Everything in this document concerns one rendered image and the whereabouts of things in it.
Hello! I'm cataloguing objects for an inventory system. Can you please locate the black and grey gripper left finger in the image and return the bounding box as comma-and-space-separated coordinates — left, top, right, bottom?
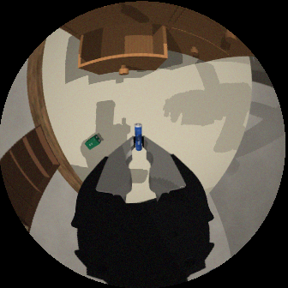
71, 136, 135, 228

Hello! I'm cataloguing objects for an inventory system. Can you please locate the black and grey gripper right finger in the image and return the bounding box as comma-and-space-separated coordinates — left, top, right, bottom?
141, 136, 214, 222

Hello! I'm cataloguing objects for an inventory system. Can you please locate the brown wooden drawer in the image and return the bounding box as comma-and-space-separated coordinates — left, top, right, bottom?
78, 23, 168, 75
64, 1, 177, 34
166, 27, 230, 61
174, 8, 253, 55

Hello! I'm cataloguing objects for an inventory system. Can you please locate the brown wooden chest of drawers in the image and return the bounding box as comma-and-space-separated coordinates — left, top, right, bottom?
60, 6, 255, 62

